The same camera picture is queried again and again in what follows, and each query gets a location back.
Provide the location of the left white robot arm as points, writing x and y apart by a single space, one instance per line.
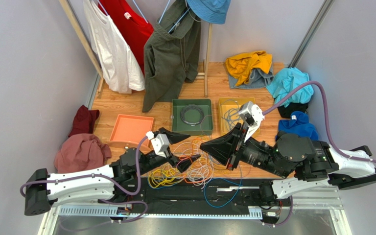
115 182

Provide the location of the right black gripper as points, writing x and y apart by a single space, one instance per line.
234 147

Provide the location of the grey-blue garment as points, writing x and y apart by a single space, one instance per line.
257 79

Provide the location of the cyan garment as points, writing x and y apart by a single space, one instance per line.
285 81

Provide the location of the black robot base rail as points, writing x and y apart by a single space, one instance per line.
220 199

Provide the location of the royal blue garment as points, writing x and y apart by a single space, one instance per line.
299 124

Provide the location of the orange plastic tray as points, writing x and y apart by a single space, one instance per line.
129 130

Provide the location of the aluminium corner post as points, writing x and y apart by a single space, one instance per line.
312 30

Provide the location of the yellow garment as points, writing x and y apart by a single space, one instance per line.
241 65

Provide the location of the green plastic tray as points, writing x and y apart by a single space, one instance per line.
192 116

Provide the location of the wooden clothes rack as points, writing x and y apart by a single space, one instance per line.
96 93

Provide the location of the white tank top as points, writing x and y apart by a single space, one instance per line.
121 70

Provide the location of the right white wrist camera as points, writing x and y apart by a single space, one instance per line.
252 116

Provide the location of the blue bucket hat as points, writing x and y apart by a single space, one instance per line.
211 11

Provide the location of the olive green jacket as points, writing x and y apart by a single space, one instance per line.
171 54

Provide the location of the red t-shirt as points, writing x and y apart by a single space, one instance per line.
134 28

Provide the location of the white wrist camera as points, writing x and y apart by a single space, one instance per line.
160 143
252 116

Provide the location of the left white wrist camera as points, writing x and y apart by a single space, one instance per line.
160 143

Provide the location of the dark red garment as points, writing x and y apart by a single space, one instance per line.
84 121

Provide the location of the dusty pink garment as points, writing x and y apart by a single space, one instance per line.
81 152

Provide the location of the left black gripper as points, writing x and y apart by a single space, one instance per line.
173 137

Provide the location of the yellow plastic tray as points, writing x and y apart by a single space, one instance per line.
228 112

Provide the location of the black garment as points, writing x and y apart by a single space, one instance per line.
285 112

